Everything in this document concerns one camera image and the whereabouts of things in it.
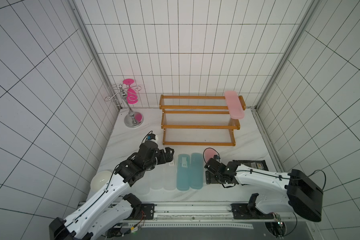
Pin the wooden two-tier shelf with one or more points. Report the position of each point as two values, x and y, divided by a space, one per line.
199 114

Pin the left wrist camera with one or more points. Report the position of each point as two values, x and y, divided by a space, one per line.
152 137

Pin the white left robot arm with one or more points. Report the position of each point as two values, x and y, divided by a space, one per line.
112 203

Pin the black patterned pouch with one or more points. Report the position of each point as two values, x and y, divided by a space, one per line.
260 165

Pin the chrome stand with pink ornaments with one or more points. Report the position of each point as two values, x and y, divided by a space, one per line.
126 94

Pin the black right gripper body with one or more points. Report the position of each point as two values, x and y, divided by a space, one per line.
211 167

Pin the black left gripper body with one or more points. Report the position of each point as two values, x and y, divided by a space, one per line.
162 158

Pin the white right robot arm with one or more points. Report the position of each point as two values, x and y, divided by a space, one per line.
292 192

